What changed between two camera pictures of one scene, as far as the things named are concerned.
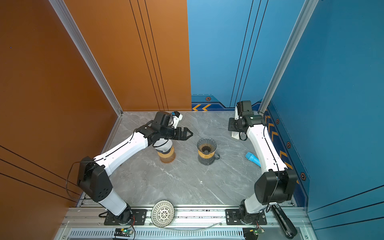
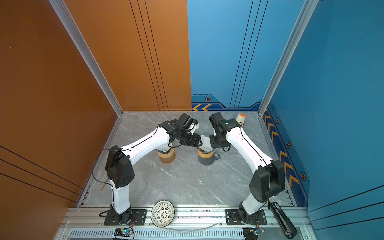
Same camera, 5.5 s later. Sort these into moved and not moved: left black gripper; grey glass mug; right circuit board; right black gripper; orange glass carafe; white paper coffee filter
Moved: right black gripper; left black gripper
Not moved: orange glass carafe; right circuit board; white paper coffee filter; grey glass mug
